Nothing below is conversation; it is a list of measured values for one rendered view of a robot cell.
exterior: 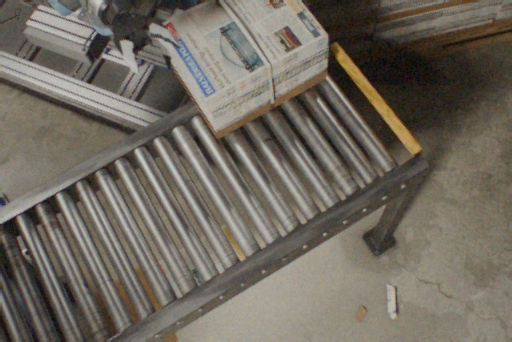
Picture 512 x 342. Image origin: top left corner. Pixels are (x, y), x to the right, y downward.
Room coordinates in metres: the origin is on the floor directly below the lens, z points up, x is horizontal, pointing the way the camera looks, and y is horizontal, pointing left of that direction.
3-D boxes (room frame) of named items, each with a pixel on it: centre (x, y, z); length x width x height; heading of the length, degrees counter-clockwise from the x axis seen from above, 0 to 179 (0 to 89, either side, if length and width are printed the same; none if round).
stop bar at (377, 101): (0.76, -0.38, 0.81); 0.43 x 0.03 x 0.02; 21
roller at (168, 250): (0.51, 0.31, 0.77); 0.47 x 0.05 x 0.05; 21
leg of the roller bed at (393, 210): (0.53, -0.44, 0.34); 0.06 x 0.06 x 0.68; 21
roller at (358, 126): (0.74, -0.30, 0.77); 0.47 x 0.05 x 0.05; 21
